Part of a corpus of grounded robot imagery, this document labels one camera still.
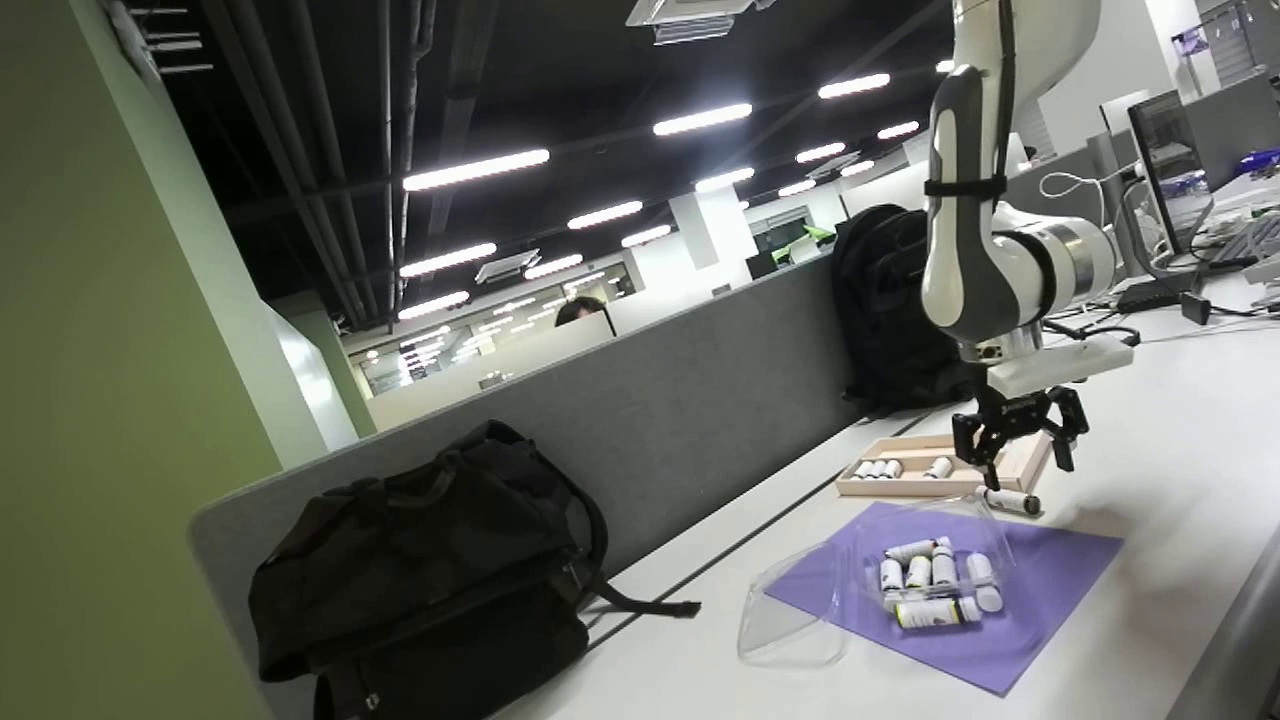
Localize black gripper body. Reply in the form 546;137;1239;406
950;389;1089;455

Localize small bottle with dark cap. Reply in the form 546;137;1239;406
984;491;1045;520

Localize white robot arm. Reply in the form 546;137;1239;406
921;0;1133;486

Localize white bottle in tray right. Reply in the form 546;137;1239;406
928;455;956;478

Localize wooden tray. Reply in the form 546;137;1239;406
835;430;1052;499

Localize top white bottle in container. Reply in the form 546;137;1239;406
883;536;950;560

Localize white bottle in container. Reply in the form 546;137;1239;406
883;536;950;560
893;594;984;631

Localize white bottles in tray left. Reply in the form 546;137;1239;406
855;458;905;478

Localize front white bottle in container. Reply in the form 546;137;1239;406
893;594;984;631

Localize purple mat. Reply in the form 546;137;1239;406
768;499;1129;700

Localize black backpack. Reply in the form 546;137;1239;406
832;205;981;412

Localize keyboard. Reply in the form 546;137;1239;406
1192;205;1280;268

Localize computer monitor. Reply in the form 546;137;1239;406
1129;93;1213;260

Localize grey desk partition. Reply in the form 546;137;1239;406
192;242;873;720

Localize black duffel bag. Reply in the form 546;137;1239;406
246;419;701;720

